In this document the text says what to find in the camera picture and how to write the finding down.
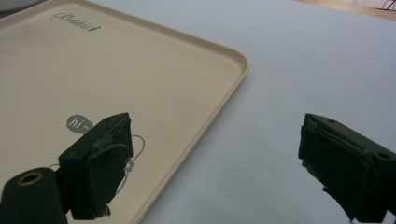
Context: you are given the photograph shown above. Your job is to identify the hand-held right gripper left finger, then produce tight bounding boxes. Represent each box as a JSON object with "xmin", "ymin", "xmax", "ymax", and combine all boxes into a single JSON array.
[{"xmin": 57, "ymin": 112, "xmax": 134, "ymax": 221}]

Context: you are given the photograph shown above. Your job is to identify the beige plastic tray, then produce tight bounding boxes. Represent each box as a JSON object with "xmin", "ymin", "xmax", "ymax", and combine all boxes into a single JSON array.
[{"xmin": 0, "ymin": 0, "xmax": 250, "ymax": 224}]

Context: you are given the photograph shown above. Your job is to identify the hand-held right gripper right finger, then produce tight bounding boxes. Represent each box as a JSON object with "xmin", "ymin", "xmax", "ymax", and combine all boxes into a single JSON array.
[{"xmin": 297, "ymin": 112, "xmax": 396, "ymax": 224}]

